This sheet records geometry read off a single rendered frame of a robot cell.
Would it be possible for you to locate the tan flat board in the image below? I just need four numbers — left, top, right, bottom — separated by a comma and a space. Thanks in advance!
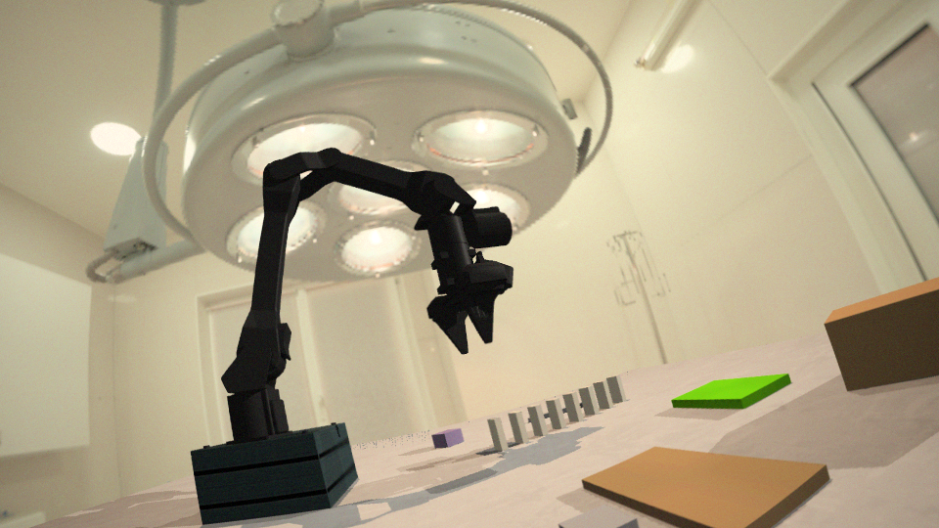
581, 447, 830, 528

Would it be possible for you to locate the green flat block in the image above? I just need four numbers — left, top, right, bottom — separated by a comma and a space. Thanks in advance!
671, 374, 791, 409

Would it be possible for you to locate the purple rectangular block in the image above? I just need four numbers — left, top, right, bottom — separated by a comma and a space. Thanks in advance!
431, 428, 464, 448

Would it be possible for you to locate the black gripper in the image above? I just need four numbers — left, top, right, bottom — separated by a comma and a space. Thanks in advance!
426, 242, 508, 355

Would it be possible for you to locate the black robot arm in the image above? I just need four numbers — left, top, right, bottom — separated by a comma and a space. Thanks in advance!
221, 148, 513, 445

